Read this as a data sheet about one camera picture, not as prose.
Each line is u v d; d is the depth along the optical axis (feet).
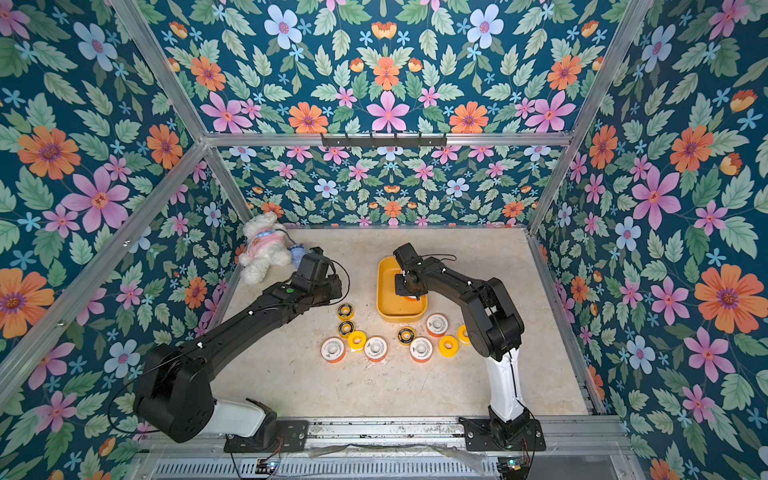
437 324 3.04
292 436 2.42
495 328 1.74
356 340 2.94
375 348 2.87
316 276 2.19
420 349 2.87
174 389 1.37
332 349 2.88
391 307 3.16
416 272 2.34
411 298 3.15
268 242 3.43
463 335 2.92
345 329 3.05
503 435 2.13
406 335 2.98
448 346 2.90
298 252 3.33
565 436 2.47
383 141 3.05
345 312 3.14
